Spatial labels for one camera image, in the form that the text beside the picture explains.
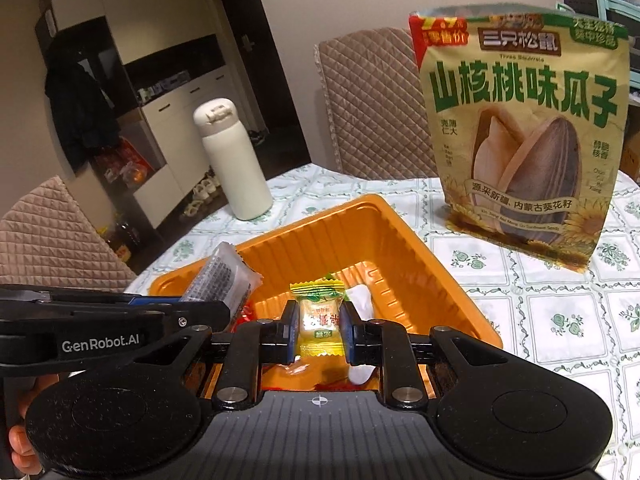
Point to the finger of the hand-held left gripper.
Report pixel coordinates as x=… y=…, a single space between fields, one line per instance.
x=205 y=316
x=60 y=296

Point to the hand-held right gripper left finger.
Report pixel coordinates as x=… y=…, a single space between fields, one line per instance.
x=291 y=332

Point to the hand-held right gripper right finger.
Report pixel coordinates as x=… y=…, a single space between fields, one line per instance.
x=351 y=335

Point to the yellow snack packet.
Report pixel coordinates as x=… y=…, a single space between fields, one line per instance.
x=320 y=325

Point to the white snack packet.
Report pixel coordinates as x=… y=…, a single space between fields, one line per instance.
x=361 y=300

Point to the clear pastry packet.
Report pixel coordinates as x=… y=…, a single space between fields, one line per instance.
x=220 y=277

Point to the orange plastic tray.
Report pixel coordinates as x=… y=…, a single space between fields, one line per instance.
x=350 y=240

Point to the person's left hand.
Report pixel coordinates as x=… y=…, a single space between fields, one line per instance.
x=20 y=452

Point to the beige quilted chair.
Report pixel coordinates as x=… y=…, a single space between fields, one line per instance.
x=55 y=230
x=370 y=105

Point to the cooking oil bottle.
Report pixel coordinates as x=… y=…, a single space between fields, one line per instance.
x=125 y=240

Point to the white slipper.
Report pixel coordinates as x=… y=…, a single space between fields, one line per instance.
x=204 y=191
x=194 y=208

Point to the white insulated bottle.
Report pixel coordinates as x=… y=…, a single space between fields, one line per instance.
x=235 y=170

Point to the red package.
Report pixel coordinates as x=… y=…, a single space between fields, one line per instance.
x=132 y=152

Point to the dark hanging jacket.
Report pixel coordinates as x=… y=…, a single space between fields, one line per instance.
x=80 y=110

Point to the sunflower seed bag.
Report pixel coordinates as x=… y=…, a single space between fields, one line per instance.
x=525 y=160

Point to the dark door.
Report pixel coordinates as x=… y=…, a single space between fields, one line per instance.
x=280 y=60

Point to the teal toaster oven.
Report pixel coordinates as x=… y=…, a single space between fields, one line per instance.
x=617 y=7

